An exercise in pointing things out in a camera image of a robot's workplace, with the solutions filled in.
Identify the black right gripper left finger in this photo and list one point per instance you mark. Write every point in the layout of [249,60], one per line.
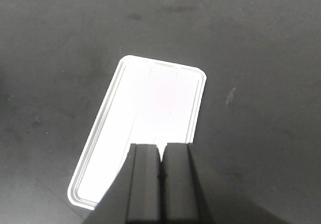
[134,196]

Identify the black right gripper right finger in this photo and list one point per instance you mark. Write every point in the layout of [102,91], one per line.
[189,199]

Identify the metal tray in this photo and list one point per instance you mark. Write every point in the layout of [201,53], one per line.
[148,101]

